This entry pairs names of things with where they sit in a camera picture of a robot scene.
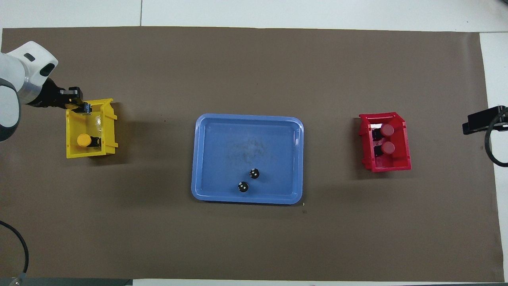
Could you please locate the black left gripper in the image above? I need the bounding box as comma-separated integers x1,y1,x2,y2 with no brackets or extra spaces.
31,78,86,112

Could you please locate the red push button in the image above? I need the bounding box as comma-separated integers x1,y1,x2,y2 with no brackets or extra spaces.
374,142,396,157
372,124,394,140

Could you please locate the yellow plastic bin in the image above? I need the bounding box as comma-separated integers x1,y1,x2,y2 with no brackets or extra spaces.
65,98,119,159

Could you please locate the blue plastic tray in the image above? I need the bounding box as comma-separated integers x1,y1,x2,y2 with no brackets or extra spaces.
191,113,304,205

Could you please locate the brown paper table mat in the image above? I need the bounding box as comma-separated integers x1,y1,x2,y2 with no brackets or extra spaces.
0,26,500,282

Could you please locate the red plastic bin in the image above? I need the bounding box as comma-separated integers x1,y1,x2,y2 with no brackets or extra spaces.
358,112,412,173

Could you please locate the black table clamp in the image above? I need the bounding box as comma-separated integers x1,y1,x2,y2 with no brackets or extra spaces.
462,105,508,135

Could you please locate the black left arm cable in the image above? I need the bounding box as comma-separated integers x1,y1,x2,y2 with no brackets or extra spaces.
0,220,29,275

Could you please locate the black clamp cable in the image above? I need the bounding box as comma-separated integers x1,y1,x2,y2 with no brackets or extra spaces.
485,107,508,167

